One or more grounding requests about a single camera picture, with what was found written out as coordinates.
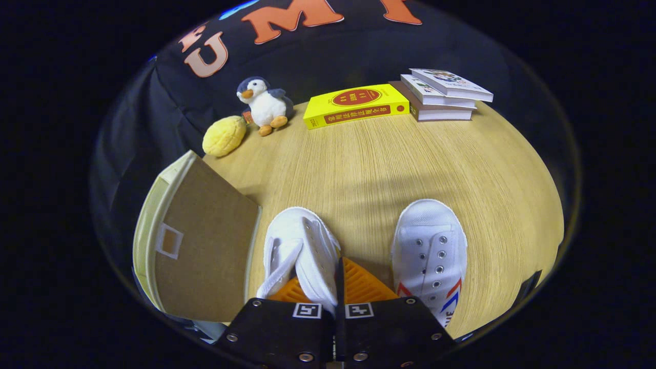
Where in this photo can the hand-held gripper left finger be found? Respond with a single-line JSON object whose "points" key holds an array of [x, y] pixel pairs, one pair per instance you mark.
{"points": [[277, 333]]}

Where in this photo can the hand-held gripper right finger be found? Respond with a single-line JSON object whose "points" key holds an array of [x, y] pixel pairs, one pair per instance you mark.
{"points": [[389, 333]]}

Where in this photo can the white canvas shoe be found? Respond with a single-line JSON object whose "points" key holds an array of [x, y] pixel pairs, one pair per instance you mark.
{"points": [[307, 246], [428, 241]]}

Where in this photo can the cream fabric storage box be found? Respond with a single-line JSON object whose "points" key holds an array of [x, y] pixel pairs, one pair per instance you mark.
{"points": [[205, 246]]}

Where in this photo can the dark grey chair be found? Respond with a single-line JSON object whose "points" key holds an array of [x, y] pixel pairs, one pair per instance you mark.
{"points": [[529, 288]]}

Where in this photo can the yellow round plush bun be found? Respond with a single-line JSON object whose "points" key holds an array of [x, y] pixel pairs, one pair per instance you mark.
{"points": [[224, 136]]}

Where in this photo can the penguin plush toy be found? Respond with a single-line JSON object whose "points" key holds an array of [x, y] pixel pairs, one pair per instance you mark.
{"points": [[266, 107]]}

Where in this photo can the yellow book with red circle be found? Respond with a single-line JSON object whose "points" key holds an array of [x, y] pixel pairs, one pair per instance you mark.
{"points": [[353, 105]]}

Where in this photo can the white book with colourful cover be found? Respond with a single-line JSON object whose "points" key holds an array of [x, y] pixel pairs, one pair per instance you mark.
{"points": [[451, 82]]}

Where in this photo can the black backdrop cloth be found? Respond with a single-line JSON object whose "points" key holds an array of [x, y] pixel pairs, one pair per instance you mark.
{"points": [[328, 56]]}

